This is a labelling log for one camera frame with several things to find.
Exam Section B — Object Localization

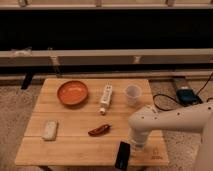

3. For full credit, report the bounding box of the clear plastic cup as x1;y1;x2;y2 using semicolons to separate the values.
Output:
125;85;142;106

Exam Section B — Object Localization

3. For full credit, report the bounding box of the orange bowl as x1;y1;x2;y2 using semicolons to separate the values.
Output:
57;80;89;106

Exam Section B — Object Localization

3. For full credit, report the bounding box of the black rectangular eraser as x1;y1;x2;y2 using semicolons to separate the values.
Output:
115;141;130;171

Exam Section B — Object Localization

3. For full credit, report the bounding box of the white tube bottle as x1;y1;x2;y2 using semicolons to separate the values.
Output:
100;85;113;115

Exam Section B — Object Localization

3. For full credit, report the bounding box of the grey metal rail beam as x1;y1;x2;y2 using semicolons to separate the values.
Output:
0;48;213;65

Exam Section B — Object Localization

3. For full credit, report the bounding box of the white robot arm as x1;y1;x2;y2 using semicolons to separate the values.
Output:
129;102;213;171

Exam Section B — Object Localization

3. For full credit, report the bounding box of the black power box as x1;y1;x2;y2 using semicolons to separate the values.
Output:
176;89;202;106

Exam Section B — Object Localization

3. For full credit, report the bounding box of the black cable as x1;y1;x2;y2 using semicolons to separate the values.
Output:
152;71;213;112

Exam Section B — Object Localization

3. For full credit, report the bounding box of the dark red chili pepper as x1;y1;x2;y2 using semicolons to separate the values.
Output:
88;124;110;136

